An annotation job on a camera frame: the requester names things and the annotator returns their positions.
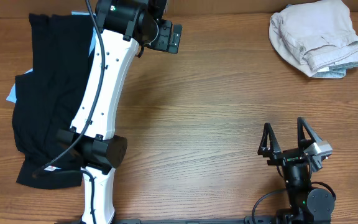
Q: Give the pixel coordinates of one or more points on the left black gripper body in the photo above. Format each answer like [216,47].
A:
[169,37]

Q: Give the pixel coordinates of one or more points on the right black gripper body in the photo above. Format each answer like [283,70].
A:
[288,157]

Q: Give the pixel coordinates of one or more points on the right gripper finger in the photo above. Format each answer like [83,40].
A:
[305,133]
[269,143]

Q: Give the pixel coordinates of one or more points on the beige shorts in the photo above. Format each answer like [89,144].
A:
[314,35]

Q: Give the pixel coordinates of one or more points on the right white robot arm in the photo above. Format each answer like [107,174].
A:
[310,202]

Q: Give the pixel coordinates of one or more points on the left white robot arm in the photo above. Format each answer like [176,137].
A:
[123,30]

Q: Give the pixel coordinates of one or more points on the folded blue jeans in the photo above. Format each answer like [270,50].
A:
[335,71]

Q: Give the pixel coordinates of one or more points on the black garment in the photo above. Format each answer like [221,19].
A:
[49,97]

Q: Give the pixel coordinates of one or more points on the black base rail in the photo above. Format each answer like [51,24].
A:
[264,219]

